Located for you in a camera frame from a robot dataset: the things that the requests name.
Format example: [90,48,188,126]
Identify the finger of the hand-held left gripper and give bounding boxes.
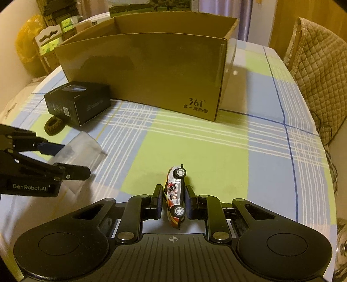
[10,150,91,182]
[0,124,65,158]

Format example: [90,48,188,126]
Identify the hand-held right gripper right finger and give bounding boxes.
[186,185,278,243]

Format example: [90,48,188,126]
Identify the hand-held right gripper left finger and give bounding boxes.
[72,184,166,244]

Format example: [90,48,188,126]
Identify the white toy race car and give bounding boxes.
[164,163,188,230]

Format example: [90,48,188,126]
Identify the translucent plastic cup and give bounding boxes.
[50,132,105,194]

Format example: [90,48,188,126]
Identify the large brown cardboard box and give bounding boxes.
[54,11,239,122]

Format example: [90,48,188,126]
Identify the black product box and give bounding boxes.
[44,80,111,127]

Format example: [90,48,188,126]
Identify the plaid tablecloth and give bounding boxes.
[0,35,339,272]

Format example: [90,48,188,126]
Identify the white display carton green packets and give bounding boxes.
[34,26,64,68]

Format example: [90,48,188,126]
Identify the yellow plastic bag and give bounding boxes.
[17,14,48,78]

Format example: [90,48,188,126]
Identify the dark green printed box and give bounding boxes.
[108,0,193,18]

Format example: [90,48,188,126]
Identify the chair with quilted cover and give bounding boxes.
[283,16,347,144]

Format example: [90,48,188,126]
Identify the brown braided hair tie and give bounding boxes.
[44,116,65,136]

